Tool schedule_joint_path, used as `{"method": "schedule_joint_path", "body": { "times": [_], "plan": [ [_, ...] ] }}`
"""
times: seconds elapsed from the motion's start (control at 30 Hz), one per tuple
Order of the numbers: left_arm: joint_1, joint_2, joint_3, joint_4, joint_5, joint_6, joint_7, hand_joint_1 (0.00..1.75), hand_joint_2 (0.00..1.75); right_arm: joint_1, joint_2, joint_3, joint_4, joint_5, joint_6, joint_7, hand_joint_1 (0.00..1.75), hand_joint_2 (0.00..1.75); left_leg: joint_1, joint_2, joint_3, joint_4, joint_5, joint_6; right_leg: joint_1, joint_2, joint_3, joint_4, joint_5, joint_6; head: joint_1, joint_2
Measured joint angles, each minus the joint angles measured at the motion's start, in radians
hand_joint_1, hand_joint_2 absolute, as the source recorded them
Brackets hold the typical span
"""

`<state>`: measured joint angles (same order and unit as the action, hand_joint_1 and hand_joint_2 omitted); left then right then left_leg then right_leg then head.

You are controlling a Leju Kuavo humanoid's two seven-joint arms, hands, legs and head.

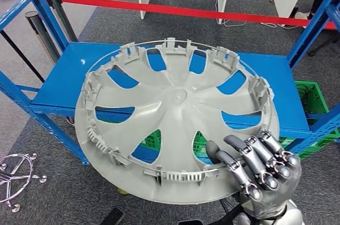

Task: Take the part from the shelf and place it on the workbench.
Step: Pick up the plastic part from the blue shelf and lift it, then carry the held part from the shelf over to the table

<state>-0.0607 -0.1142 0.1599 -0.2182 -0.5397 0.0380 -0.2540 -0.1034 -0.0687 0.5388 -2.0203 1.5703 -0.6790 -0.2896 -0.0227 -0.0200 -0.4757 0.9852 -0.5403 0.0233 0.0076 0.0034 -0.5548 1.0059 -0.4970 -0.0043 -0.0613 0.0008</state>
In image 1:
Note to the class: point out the blue metal shelf rack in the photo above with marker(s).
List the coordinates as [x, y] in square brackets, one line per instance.
[66, 75]

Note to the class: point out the thin black pole stand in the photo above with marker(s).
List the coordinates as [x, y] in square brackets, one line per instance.
[21, 56]

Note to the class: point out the red barrier belt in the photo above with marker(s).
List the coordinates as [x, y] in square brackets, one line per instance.
[159, 8]

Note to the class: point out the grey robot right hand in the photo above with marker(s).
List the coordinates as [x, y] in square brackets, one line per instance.
[276, 188]

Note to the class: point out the green open plastic basket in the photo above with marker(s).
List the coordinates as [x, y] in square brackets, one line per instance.
[325, 93]

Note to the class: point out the grey plastic wheel hubcap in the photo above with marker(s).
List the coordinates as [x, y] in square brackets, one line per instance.
[173, 117]

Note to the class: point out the chrome stanchion post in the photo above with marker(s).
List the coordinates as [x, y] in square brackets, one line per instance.
[63, 22]
[45, 40]

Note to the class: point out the black robot left foot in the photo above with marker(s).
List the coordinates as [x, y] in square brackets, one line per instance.
[112, 218]

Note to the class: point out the white power strip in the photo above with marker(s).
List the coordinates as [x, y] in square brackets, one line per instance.
[301, 15]

